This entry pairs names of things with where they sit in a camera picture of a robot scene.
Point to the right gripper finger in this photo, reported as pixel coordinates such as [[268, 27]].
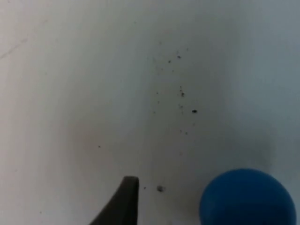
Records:
[[124, 206]]

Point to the blue ball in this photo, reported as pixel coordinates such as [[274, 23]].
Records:
[[246, 199]]

